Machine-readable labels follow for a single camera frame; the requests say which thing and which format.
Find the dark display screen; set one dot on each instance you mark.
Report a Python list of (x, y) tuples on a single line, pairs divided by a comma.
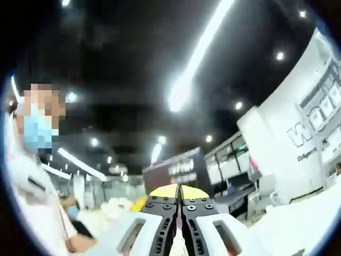
[(181, 168)]

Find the pile of white round objects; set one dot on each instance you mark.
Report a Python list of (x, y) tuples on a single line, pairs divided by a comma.
[(117, 205)]

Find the long ceiling light strip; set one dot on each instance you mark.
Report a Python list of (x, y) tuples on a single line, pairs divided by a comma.
[(202, 50)]

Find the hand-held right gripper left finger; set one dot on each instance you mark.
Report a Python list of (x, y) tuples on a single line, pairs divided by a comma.
[(157, 210)]

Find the person's white shirt torso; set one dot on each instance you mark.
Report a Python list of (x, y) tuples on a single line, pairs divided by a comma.
[(34, 197)]

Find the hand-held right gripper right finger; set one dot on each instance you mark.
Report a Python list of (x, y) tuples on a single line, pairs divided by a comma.
[(202, 210)]

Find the dark counter desk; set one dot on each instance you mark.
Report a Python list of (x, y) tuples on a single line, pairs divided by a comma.
[(237, 200)]

